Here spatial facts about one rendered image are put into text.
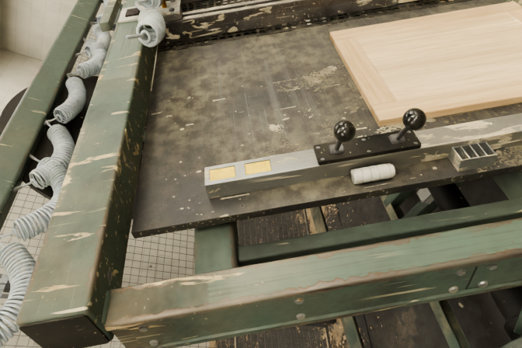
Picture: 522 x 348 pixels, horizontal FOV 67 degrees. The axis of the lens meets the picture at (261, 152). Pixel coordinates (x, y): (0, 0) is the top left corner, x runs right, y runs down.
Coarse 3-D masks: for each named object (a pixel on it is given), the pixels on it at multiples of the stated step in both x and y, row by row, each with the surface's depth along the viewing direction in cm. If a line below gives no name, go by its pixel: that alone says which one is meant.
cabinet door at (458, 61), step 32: (352, 32) 117; (384, 32) 114; (416, 32) 113; (448, 32) 111; (480, 32) 109; (512, 32) 107; (352, 64) 104; (384, 64) 103; (416, 64) 101; (448, 64) 99; (480, 64) 98; (512, 64) 96; (384, 96) 92; (416, 96) 91; (448, 96) 89; (480, 96) 88; (512, 96) 87
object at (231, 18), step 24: (264, 0) 128; (288, 0) 126; (312, 0) 125; (336, 0) 126; (360, 0) 127; (384, 0) 128; (168, 24) 125; (192, 24) 126; (216, 24) 127; (240, 24) 128; (264, 24) 129
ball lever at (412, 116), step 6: (414, 108) 66; (408, 114) 66; (414, 114) 65; (420, 114) 65; (402, 120) 67; (408, 120) 66; (414, 120) 65; (420, 120) 65; (408, 126) 66; (414, 126) 66; (420, 126) 66; (402, 132) 72; (390, 138) 76; (396, 138) 76; (402, 138) 76
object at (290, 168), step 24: (480, 120) 79; (504, 120) 79; (432, 144) 76; (456, 144) 76; (504, 144) 78; (216, 168) 78; (240, 168) 77; (288, 168) 76; (312, 168) 76; (336, 168) 76; (216, 192) 77; (240, 192) 78
